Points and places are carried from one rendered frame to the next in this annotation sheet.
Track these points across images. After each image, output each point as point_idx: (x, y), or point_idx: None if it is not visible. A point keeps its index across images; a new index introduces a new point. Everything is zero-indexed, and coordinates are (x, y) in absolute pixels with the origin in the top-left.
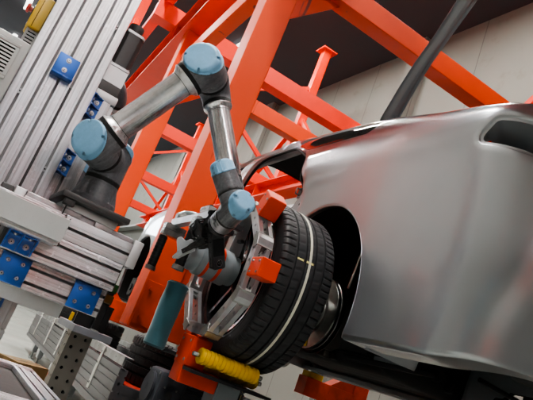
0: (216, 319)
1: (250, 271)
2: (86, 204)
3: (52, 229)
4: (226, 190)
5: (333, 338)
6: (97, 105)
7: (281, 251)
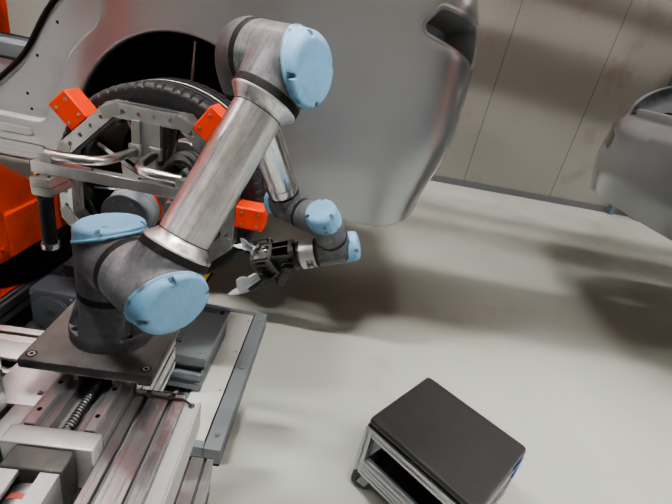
0: None
1: (242, 225)
2: (167, 354)
3: (195, 432)
4: (341, 245)
5: None
6: None
7: (254, 183)
